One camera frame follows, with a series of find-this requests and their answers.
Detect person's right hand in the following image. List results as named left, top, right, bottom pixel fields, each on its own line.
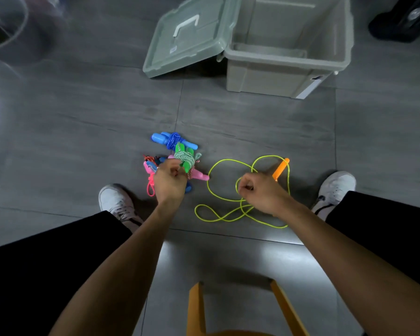
left=237, top=172, right=298, bottom=218

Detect person's left hand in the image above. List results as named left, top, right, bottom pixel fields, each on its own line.
left=153, top=158, right=189, bottom=209

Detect navy foam-handled red jump rope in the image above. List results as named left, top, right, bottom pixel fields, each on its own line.
left=147, top=156, right=193, bottom=194

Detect orange-handled yellow jump rope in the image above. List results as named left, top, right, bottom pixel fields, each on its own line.
left=194, top=154, right=291, bottom=229

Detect pink-handled red-white braided rope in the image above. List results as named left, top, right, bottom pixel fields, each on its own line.
left=168, top=154, right=210, bottom=182

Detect green-handled braided jump rope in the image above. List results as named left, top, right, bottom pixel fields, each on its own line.
left=174, top=142, right=202, bottom=174

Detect blue-handled jump rope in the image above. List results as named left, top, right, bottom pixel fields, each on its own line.
left=151, top=132, right=199, bottom=151

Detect grey plastic storage box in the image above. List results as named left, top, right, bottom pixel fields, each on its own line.
left=217, top=0, right=355, bottom=100

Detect person's left forearm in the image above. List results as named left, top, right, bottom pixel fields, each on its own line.
left=49, top=203, right=177, bottom=336

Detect person's right forearm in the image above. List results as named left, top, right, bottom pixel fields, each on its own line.
left=280, top=203, right=420, bottom=336

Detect person's right leg black trousers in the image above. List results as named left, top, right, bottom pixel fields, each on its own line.
left=325, top=191, right=420, bottom=294

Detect person's leg black trousers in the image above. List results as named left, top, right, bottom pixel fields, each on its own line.
left=325, top=191, right=420, bottom=294
left=0, top=210, right=133, bottom=336

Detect grey-green box lid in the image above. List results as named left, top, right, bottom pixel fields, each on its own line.
left=142, top=0, right=242, bottom=79

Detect person's left leg black trousers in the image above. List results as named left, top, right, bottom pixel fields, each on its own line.
left=0, top=210, right=133, bottom=336

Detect white left shoe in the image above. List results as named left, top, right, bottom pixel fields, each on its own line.
left=98, top=184, right=144, bottom=233

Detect white shoe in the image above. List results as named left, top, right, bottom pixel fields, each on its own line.
left=310, top=171, right=357, bottom=222
left=98, top=184, right=144, bottom=233

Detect white right shoe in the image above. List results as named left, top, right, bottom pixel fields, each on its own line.
left=310, top=171, right=357, bottom=222

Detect wooden stool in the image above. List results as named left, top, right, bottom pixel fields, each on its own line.
left=186, top=280, right=310, bottom=336

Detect grey metal bowl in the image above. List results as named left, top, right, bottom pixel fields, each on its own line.
left=0, top=0, right=62, bottom=65

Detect black dumbbell rack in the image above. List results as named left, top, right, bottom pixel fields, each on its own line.
left=368, top=0, right=420, bottom=43

